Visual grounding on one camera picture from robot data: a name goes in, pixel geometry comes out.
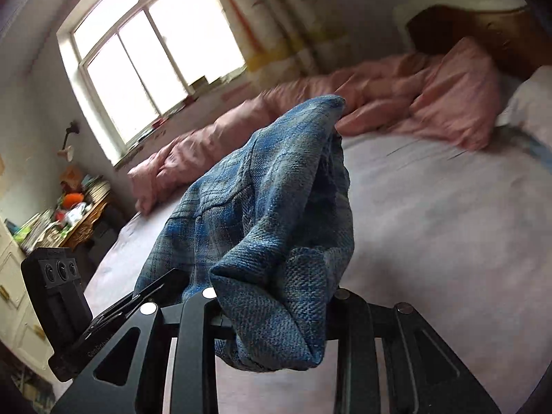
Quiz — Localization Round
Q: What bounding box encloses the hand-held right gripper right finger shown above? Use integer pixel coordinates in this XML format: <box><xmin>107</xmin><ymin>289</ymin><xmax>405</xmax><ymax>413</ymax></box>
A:
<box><xmin>323</xmin><ymin>288</ymin><xmax>503</xmax><ymax>414</ymax></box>

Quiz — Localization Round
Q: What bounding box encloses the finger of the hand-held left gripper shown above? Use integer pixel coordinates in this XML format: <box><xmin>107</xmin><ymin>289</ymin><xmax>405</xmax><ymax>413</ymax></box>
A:
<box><xmin>86</xmin><ymin>267</ymin><xmax>187</xmax><ymax>338</ymax></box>

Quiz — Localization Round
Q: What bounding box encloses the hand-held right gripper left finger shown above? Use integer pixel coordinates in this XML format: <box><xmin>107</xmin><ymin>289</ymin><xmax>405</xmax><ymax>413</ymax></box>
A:
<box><xmin>51</xmin><ymin>287</ymin><xmax>236</xmax><ymax>414</ymax></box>

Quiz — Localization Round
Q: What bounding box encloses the blue plaid shirt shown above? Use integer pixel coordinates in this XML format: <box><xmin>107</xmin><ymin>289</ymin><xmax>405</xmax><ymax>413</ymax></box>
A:
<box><xmin>134</xmin><ymin>94</ymin><xmax>356</xmax><ymax>374</ymax></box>

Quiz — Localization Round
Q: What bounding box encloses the white cabinet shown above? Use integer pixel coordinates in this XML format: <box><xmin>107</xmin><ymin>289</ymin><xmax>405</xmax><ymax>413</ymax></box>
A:
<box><xmin>0</xmin><ymin>216</ymin><xmax>55</xmax><ymax>354</ymax></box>

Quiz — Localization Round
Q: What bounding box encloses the cluttered wooden desk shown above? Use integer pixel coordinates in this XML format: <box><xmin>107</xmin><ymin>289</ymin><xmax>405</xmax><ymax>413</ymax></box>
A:
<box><xmin>21</xmin><ymin>175</ymin><xmax>117</xmax><ymax>253</ymax></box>

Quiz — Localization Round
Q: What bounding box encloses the pink floral bed sheet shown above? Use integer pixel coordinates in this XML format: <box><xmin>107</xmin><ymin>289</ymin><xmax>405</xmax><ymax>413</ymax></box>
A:
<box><xmin>52</xmin><ymin>127</ymin><xmax>552</xmax><ymax>414</ymax></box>

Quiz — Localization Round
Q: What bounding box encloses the pink duvet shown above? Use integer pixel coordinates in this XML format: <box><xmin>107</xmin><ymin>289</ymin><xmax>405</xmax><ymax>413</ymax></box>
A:
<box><xmin>127</xmin><ymin>37</ymin><xmax>503</xmax><ymax>216</ymax></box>

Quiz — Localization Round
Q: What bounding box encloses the white framed window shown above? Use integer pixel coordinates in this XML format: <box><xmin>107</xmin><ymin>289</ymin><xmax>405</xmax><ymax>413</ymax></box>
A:
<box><xmin>56</xmin><ymin>0</ymin><xmax>246</xmax><ymax>167</ymax></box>

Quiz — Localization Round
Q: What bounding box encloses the blue cloth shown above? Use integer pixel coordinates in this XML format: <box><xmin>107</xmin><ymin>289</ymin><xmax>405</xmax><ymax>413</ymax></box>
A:
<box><xmin>496</xmin><ymin>123</ymin><xmax>552</xmax><ymax>165</ymax></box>

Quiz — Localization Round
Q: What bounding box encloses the yellow patterned curtain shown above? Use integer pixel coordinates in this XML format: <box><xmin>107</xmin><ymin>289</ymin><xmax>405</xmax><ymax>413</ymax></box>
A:
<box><xmin>207</xmin><ymin>0</ymin><xmax>346</xmax><ymax>91</ymax></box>

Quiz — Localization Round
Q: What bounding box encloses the light pink pillow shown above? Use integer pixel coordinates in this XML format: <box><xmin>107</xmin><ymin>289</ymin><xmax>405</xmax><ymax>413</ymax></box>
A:
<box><xmin>496</xmin><ymin>65</ymin><xmax>552</xmax><ymax>156</ymax></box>

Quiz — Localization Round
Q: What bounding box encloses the wooden headboard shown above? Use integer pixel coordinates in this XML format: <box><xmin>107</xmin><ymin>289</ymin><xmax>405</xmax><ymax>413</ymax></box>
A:
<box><xmin>405</xmin><ymin>4</ymin><xmax>552</xmax><ymax>82</ymax></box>

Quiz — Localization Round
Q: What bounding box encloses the wall lamp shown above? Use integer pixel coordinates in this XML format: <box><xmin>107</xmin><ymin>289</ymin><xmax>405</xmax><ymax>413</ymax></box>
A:
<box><xmin>58</xmin><ymin>121</ymin><xmax>80</xmax><ymax>162</ymax></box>

